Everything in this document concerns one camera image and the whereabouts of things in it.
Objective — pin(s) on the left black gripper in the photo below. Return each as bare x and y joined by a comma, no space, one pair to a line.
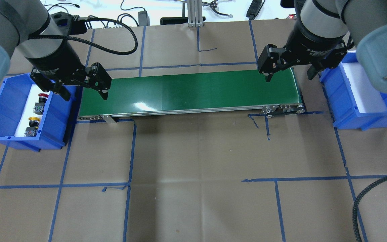
55,59

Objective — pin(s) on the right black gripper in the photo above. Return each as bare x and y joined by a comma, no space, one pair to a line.
314,43

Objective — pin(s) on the red push button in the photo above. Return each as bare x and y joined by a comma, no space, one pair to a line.
39,106

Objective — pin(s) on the yellow push button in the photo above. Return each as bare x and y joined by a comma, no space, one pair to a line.
33,127

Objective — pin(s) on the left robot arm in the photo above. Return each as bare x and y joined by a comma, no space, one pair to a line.
43,39

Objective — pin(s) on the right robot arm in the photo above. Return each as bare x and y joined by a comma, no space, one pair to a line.
366,21

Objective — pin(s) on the left blue bin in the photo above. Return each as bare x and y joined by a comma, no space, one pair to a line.
52,128

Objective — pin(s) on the blue bin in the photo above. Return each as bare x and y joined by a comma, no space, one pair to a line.
52,128
354,102

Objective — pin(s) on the left bin white foam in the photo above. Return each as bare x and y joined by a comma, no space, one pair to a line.
28,110

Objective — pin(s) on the bin white foam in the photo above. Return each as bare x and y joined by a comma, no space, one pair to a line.
367,98
28,110

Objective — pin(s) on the green conveyor belt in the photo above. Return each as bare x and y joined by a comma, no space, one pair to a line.
195,93

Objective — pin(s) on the right blue bin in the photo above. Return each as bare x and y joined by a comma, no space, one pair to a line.
354,102

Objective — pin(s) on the right bin white foam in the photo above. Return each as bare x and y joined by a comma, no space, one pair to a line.
367,98

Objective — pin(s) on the aluminium frame post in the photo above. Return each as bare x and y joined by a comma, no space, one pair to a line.
195,13

